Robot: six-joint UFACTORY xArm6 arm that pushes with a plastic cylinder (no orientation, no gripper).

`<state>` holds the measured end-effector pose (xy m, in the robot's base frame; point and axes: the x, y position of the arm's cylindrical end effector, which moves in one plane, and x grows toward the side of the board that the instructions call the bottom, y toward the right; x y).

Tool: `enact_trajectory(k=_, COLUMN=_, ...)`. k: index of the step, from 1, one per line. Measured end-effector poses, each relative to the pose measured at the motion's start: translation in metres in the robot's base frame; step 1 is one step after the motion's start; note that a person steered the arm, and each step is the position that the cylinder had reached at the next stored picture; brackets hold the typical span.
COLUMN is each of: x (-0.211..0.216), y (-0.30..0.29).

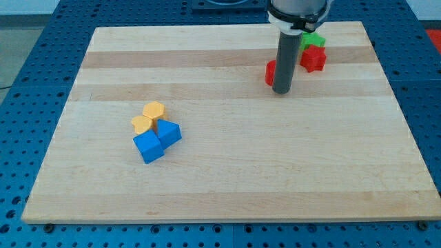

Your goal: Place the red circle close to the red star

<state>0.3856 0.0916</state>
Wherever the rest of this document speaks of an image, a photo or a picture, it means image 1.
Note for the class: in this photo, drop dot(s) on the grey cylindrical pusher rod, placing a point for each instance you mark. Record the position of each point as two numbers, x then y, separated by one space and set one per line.
287 53

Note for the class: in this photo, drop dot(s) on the red circle block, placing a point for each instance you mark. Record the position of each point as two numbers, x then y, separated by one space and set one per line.
269 72

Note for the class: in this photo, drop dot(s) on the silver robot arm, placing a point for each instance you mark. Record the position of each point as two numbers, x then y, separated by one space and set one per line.
293 18

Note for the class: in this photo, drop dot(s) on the green star block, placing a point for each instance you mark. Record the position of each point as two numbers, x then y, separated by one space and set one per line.
311 39

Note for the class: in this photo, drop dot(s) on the red star block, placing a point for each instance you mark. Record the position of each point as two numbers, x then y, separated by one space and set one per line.
313 58

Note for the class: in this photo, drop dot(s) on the wooden board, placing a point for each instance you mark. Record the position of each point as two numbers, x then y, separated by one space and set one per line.
335 148

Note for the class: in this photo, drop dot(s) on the blue perforated table plate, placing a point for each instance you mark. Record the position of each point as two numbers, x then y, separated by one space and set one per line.
30 112

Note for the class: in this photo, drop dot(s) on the blue triangle block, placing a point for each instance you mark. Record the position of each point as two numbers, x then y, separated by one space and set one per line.
168 133

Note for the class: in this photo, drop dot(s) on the yellow hexagon block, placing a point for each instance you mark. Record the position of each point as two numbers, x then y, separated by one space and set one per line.
155 110

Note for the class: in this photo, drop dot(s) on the yellow heart block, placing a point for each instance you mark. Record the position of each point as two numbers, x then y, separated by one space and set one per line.
141 124

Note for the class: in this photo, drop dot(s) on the blue cube block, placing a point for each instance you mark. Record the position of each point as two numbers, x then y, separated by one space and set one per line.
149 146

